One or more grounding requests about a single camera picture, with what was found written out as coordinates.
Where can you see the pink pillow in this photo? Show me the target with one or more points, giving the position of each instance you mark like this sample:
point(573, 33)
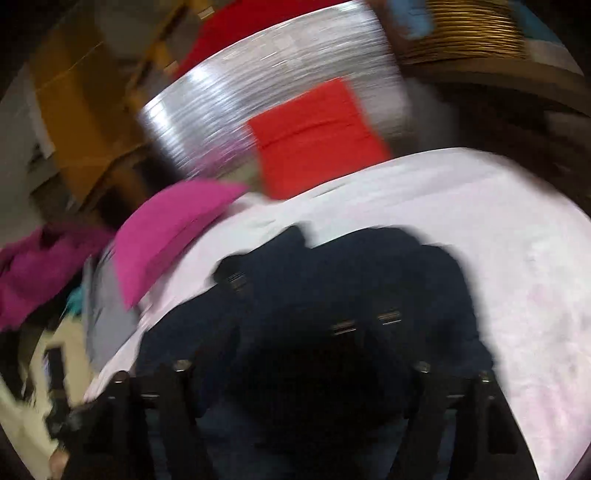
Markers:
point(171, 230)

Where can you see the dark wooden shelf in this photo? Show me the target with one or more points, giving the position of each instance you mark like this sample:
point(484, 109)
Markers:
point(508, 87)

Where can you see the silver foil sheet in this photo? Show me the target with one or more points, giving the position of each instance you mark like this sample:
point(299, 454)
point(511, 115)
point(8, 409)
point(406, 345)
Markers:
point(258, 87)

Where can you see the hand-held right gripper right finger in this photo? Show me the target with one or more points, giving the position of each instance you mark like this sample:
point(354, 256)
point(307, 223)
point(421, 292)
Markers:
point(425, 415)

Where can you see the stack of golden plates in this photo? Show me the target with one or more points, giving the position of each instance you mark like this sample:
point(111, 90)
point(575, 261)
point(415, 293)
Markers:
point(461, 27)

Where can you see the navy blue garment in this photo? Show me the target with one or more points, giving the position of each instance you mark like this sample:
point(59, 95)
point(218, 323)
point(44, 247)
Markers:
point(295, 286)

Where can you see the magenta cloth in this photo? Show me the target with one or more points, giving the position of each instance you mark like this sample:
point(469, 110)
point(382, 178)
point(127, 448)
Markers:
point(41, 272)

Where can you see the teal cloth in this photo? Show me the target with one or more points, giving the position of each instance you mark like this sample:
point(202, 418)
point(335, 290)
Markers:
point(76, 300)

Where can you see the white blanket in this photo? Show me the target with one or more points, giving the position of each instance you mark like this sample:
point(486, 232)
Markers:
point(508, 258)

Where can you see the red cloth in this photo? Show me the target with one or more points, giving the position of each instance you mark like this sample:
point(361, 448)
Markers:
point(231, 32)

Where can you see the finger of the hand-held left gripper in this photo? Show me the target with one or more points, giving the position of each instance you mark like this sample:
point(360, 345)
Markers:
point(367, 322)
point(233, 279)

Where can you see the red pillow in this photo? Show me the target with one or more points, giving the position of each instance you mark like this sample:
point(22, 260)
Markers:
point(314, 138)

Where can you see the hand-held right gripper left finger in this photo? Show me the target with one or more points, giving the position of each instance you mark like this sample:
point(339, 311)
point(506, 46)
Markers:
point(178, 415)

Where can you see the yellow wooden furniture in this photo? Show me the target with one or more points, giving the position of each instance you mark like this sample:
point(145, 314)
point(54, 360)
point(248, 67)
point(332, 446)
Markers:
point(83, 106)

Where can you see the grey cloth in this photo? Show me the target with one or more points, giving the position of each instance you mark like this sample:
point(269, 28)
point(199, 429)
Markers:
point(108, 323)

